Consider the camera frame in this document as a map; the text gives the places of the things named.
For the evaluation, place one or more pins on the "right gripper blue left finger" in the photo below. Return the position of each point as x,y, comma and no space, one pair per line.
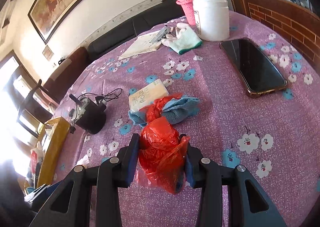
70,203

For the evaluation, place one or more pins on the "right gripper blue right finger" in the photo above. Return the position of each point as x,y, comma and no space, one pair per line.
230,195

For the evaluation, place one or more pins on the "red plastic bag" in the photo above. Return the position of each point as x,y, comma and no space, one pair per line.
162,150

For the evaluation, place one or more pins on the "red white wipes pack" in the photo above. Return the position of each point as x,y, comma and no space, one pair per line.
36,156

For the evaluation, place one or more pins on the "yellow-rimmed cardboard tray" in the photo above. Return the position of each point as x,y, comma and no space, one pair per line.
52,137

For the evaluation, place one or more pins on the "purple floral tablecloth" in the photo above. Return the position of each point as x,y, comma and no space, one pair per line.
276,136

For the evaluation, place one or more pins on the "wooden chair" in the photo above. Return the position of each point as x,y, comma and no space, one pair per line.
32,106

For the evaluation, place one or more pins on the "dark red armchair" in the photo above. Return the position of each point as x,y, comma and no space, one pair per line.
65,75

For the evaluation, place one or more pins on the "light blue knitted cloth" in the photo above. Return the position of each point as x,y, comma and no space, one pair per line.
175,108

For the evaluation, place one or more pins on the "black smartphone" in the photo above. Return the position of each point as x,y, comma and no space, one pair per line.
257,72

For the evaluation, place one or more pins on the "blue yellow tissue packet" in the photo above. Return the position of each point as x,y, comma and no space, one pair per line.
147,95

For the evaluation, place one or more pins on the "white paper notebook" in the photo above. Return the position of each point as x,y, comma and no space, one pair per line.
141,45

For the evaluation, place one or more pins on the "white green work glove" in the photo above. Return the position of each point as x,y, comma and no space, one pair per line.
185,39

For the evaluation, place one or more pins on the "grey comb on notebook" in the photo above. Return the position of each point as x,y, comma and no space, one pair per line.
161,34

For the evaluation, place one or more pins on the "white plastic jar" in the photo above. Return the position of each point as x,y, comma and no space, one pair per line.
212,19

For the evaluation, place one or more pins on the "brown wooden cabinet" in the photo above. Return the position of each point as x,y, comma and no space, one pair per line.
294,23

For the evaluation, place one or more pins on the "black sofa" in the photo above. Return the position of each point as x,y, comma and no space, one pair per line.
129,29

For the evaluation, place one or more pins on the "black motor with wires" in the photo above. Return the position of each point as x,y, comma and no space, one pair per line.
89,112

